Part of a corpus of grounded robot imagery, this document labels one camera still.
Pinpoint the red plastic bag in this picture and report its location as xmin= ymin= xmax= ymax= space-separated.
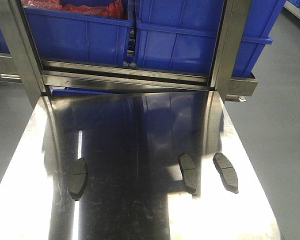
xmin=21 ymin=0 xmax=126 ymax=19

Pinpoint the right blue plastic crate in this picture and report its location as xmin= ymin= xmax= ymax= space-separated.
xmin=134 ymin=0 xmax=285 ymax=78

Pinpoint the stainless steel rack frame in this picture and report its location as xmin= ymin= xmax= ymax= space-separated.
xmin=0 ymin=0 xmax=257 ymax=107

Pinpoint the left blue plastic crate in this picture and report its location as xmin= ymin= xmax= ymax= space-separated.
xmin=24 ymin=0 xmax=134 ymax=66

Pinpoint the brake pad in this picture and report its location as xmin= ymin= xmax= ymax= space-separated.
xmin=179 ymin=153 xmax=198 ymax=195
xmin=68 ymin=157 xmax=88 ymax=201
xmin=213 ymin=152 xmax=239 ymax=194

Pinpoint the blue plastic crate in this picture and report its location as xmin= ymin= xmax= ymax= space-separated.
xmin=134 ymin=0 xmax=285 ymax=78
xmin=24 ymin=0 xmax=134 ymax=66

